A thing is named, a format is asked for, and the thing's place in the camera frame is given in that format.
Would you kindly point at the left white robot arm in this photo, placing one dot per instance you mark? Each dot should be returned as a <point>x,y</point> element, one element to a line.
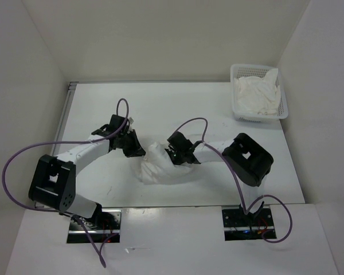
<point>54,180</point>

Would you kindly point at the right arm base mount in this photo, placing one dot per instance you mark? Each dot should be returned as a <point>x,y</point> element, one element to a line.
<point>238,226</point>

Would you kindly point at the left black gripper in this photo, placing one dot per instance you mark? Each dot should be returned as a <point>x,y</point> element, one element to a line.
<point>136,150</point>

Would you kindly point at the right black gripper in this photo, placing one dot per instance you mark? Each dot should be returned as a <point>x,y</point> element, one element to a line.
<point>170,152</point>

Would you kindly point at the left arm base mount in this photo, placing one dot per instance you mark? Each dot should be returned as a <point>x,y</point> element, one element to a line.
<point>107,230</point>

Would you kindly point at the white skirts in basket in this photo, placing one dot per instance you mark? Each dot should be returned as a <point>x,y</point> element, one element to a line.
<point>258,95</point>

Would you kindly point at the white skirt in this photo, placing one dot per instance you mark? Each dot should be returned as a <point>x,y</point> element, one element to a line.
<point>156,167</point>

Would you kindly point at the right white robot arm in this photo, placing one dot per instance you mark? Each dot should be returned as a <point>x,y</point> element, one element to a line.
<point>246,159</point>

